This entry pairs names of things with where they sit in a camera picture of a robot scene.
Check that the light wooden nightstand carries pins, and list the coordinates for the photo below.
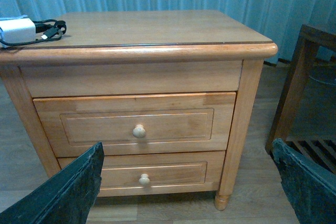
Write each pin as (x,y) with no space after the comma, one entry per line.
(140,53)

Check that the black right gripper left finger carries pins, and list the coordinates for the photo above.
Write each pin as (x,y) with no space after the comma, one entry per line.
(64,198)

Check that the white charger adapter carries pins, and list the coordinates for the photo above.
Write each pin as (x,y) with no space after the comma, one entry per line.
(17,29)

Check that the dark wooden side table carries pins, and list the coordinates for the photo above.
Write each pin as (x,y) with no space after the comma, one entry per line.
(305,115)

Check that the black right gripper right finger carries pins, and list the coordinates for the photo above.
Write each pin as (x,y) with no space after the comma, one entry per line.
(309,187)

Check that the round wooden knob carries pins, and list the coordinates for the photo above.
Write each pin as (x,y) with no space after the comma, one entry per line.
(144,179)
(139,131)

